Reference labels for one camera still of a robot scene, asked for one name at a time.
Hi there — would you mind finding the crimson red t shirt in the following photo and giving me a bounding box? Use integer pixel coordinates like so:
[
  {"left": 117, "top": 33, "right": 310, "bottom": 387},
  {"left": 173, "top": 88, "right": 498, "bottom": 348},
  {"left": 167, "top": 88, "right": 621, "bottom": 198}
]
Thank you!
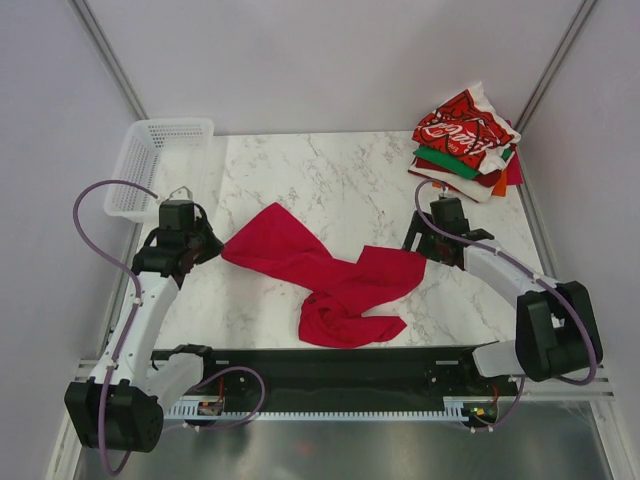
[{"left": 222, "top": 203, "right": 427, "bottom": 349}]

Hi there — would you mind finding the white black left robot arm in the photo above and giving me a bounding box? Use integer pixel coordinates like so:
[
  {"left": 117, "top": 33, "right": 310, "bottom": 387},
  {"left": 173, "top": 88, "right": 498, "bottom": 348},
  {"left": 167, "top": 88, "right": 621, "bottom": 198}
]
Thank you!
[{"left": 64, "top": 198, "right": 224, "bottom": 453}]

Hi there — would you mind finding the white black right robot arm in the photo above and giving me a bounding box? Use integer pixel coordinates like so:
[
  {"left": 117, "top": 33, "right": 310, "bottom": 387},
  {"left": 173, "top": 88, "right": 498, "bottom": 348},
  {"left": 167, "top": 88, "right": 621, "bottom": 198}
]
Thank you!
[{"left": 402, "top": 196, "right": 603, "bottom": 394}]

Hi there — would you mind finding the white folded shirt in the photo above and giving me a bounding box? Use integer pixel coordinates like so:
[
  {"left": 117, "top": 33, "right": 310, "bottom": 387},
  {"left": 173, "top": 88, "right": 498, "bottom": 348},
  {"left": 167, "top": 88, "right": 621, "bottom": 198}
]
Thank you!
[{"left": 427, "top": 174, "right": 493, "bottom": 203}]

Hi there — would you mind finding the dark red folded shirt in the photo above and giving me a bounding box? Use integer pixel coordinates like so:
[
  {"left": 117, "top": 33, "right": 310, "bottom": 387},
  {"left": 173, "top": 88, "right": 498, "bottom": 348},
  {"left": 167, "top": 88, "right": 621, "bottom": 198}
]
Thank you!
[{"left": 409, "top": 157, "right": 507, "bottom": 189}]

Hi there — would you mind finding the green folded shirt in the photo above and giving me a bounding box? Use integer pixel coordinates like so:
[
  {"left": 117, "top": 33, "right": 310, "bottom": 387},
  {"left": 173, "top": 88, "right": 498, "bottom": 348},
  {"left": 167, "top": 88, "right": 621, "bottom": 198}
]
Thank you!
[{"left": 413, "top": 146, "right": 503, "bottom": 180}]

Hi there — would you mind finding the orange folded shirt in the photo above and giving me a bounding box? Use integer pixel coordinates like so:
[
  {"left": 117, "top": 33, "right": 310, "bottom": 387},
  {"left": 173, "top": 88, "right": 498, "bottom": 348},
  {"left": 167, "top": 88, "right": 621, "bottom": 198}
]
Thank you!
[{"left": 431, "top": 167, "right": 510, "bottom": 198}]

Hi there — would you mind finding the white plastic basket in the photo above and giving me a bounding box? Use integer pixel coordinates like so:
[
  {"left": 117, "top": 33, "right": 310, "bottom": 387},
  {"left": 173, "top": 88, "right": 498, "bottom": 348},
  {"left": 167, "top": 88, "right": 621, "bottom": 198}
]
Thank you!
[{"left": 103, "top": 117, "right": 214, "bottom": 223}]

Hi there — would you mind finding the magenta folded shirt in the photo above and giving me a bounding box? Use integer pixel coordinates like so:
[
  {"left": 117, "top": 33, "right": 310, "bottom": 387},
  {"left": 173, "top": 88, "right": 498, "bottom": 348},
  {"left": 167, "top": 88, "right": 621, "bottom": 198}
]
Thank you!
[{"left": 506, "top": 143, "right": 524, "bottom": 186}]

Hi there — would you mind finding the red white printed shirt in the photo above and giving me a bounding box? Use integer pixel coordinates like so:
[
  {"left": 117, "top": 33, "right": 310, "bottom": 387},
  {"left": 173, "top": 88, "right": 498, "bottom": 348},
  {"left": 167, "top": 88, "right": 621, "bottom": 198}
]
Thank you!
[{"left": 413, "top": 82, "right": 521, "bottom": 175}]

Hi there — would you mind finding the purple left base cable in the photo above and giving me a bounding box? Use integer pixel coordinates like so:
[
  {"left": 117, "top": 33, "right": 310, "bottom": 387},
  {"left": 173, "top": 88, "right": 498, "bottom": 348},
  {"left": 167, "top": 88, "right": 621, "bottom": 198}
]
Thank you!
[{"left": 184, "top": 364, "right": 266, "bottom": 432}]

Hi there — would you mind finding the white slotted cable duct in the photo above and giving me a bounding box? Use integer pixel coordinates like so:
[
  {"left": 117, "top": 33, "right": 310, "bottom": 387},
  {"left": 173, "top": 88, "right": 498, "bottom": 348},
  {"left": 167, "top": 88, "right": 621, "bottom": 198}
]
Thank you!
[{"left": 164, "top": 400, "right": 469, "bottom": 422}]

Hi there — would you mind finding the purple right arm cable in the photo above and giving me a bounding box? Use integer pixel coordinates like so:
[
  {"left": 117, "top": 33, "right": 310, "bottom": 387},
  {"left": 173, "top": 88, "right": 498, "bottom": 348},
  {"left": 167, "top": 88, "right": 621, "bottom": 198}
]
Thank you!
[{"left": 415, "top": 179, "right": 601, "bottom": 385}]

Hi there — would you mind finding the left aluminium frame post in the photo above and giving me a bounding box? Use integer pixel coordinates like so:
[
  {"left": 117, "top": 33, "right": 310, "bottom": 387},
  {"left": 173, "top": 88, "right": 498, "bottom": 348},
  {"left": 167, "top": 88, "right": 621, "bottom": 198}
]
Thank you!
[{"left": 68, "top": 0, "right": 148, "bottom": 120}]

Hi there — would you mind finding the aluminium frame post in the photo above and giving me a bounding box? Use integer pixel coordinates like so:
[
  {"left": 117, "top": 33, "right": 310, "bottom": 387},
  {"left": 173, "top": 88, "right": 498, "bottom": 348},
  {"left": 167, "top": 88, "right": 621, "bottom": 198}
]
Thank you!
[
  {"left": 68, "top": 0, "right": 148, "bottom": 120},
  {"left": 515, "top": 0, "right": 600, "bottom": 134}
]

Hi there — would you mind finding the right aluminium frame post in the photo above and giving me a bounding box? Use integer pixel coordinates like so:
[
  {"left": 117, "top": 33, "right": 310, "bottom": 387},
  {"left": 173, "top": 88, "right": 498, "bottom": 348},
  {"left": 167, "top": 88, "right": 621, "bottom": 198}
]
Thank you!
[{"left": 515, "top": 0, "right": 600, "bottom": 134}]

